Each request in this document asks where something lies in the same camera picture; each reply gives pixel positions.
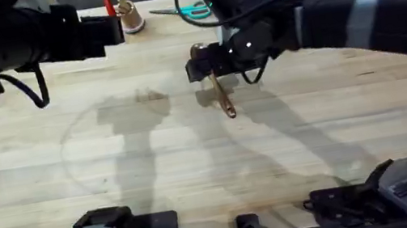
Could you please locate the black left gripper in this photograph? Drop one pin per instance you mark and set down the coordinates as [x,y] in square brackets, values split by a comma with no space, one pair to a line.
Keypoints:
[66,39]

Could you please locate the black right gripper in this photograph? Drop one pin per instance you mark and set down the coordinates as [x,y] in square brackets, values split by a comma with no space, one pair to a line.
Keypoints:
[246,50]

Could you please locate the copper spoon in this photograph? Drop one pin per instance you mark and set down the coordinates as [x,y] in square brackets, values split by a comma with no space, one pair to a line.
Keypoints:
[222,95]

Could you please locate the copper cutlery rack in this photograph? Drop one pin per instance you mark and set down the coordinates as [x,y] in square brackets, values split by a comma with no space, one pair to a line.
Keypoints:
[131,18]

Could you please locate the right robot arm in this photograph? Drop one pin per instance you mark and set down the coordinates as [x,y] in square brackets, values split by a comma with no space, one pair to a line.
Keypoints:
[376,17]

